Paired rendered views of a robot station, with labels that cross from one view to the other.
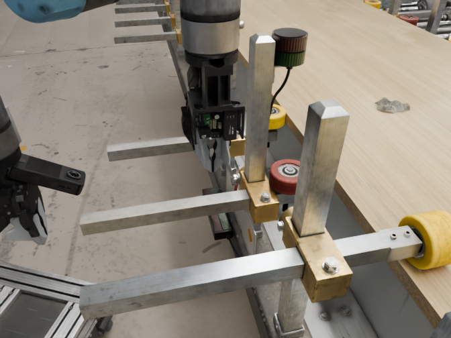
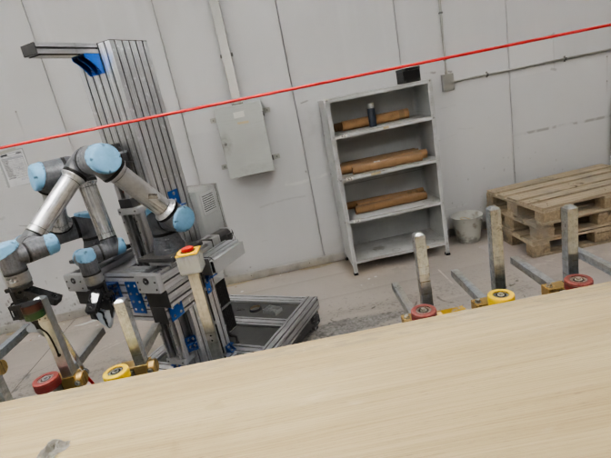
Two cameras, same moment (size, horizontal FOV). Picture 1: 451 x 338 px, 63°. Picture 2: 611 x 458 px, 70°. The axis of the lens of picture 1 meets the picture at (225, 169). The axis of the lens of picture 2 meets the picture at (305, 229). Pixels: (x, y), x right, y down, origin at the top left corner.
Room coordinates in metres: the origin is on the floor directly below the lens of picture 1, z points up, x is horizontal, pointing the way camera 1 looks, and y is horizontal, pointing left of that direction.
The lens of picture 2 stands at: (1.80, -1.17, 1.62)
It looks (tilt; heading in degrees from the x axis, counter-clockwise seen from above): 17 degrees down; 103
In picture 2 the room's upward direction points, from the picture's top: 11 degrees counter-clockwise
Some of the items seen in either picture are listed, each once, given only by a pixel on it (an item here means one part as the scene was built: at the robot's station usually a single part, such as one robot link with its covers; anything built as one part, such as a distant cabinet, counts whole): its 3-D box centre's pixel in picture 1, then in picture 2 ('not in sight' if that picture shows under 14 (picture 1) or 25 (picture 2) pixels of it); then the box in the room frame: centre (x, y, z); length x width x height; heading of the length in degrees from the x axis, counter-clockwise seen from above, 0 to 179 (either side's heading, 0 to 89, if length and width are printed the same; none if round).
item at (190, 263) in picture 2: not in sight; (191, 262); (1.12, 0.05, 1.18); 0.07 x 0.07 x 0.08; 13
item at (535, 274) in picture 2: (154, 8); (544, 280); (2.27, 0.41, 0.81); 0.44 x 0.03 x 0.04; 103
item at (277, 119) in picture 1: (268, 128); (120, 384); (0.85, -0.11, 0.85); 0.08 x 0.08 x 0.11
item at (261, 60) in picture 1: (255, 154); (64, 360); (0.62, -0.06, 0.93); 0.04 x 0.04 x 0.48; 13
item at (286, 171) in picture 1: (287, 190); (51, 391); (0.59, -0.13, 0.85); 0.08 x 0.08 x 0.11
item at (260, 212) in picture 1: (258, 192); (65, 382); (0.60, -0.07, 0.85); 0.14 x 0.06 x 0.05; 13
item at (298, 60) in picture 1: (287, 54); (34, 313); (0.63, -0.11, 1.13); 0.06 x 0.06 x 0.02
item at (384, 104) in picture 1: (392, 103); (49, 448); (0.87, -0.44, 0.91); 0.09 x 0.07 x 0.02; 70
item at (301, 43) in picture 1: (288, 39); (31, 306); (0.63, -0.11, 1.16); 0.06 x 0.06 x 0.02
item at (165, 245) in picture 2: not in sight; (167, 240); (0.69, 0.66, 1.09); 0.15 x 0.15 x 0.10
